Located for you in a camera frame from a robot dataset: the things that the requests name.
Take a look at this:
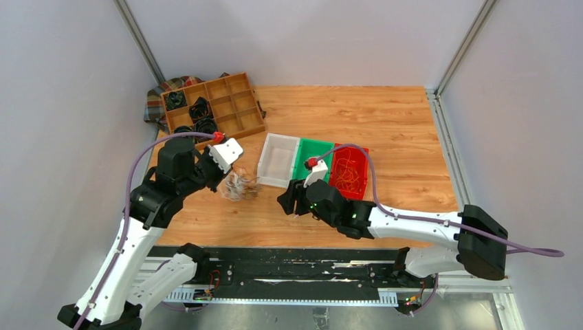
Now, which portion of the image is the cable bundle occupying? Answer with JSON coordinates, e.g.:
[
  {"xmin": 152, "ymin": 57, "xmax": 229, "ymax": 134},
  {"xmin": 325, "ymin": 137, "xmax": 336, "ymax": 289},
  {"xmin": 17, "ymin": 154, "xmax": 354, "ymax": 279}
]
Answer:
[{"xmin": 220, "ymin": 167, "xmax": 263, "ymax": 203}]

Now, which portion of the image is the orange cable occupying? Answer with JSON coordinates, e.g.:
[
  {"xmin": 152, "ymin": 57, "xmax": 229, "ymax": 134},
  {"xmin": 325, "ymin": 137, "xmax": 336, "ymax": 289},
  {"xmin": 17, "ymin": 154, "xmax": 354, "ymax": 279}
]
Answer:
[{"xmin": 334, "ymin": 150, "xmax": 367, "ymax": 197}]

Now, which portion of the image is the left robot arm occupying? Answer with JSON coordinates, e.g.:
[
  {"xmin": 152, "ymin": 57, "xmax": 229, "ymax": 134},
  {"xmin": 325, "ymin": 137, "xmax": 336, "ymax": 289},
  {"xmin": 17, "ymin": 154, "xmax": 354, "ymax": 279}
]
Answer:
[{"xmin": 57, "ymin": 132, "xmax": 243, "ymax": 329}]

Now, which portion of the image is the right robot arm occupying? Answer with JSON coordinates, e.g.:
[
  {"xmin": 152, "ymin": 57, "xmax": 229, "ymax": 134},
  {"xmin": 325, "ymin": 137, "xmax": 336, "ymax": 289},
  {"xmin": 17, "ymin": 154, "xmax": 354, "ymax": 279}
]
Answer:
[{"xmin": 277, "ymin": 179, "xmax": 508, "ymax": 287}]

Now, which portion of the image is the red plastic bin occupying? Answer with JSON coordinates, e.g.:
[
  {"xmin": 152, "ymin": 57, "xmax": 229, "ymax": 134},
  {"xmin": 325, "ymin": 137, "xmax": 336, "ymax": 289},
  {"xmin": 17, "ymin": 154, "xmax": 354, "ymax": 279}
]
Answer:
[{"xmin": 329, "ymin": 147, "xmax": 369, "ymax": 200}]

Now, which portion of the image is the green plastic bin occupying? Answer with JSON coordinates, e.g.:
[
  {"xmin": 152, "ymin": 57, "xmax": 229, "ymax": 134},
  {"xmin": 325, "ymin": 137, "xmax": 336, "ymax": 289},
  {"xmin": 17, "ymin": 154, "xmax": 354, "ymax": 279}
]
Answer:
[{"xmin": 291, "ymin": 138, "xmax": 335, "ymax": 179}]

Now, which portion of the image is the white plastic bin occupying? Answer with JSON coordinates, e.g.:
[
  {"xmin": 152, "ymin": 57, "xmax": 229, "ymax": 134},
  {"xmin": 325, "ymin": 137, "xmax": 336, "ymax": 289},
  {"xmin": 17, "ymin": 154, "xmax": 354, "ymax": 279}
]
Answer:
[{"xmin": 257, "ymin": 133, "xmax": 300, "ymax": 188}]

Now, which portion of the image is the wooden compartment tray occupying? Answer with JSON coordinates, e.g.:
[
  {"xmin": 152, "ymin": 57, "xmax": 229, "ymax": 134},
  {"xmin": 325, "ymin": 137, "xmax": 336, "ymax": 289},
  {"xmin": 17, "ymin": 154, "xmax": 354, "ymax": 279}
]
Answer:
[{"xmin": 160, "ymin": 71, "xmax": 267, "ymax": 151}]

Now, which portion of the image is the plaid cloth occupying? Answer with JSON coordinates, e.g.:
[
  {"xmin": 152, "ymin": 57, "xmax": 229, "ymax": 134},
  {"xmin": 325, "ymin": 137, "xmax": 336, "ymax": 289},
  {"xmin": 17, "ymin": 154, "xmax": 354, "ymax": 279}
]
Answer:
[{"xmin": 144, "ymin": 72, "xmax": 267, "ymax": 133}]

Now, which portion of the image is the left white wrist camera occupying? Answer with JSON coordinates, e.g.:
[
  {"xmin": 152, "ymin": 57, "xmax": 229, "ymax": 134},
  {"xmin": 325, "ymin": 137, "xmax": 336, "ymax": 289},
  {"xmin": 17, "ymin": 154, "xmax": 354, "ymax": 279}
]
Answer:
[{"xmin": 209, "ymin": 137, "xmax": 244, "ymax": 174}]

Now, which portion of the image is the black coiled strap four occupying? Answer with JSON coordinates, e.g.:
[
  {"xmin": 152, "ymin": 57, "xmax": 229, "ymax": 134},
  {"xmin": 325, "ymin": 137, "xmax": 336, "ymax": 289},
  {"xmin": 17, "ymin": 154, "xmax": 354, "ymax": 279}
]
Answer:
[{"xmin": 193, "ymin": 117, "xmax": 218, "ymax": 135}]

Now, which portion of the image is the black coiled strap two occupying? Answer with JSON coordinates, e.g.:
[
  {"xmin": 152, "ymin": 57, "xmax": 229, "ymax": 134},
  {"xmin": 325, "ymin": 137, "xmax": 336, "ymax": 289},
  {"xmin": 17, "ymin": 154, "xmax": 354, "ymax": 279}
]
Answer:
[{"xmin": 188, "ymin": 96, "xmax": 213, "ymax": 123}]

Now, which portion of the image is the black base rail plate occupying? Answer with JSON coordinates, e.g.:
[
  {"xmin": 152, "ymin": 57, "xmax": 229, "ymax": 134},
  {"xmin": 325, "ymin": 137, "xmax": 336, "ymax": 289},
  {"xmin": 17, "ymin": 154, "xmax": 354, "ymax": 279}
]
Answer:
[{"xmin": 166, "ymin": 246, "xmax": 439, "ymax": 302}]

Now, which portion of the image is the black coiled strap one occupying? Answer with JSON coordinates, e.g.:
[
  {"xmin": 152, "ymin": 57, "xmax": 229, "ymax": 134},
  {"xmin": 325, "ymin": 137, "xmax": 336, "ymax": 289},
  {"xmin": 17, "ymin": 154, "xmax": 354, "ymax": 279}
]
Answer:
[{"xmin": 164, "ymin": 91, "xmax": 188, "ymax": 111}]

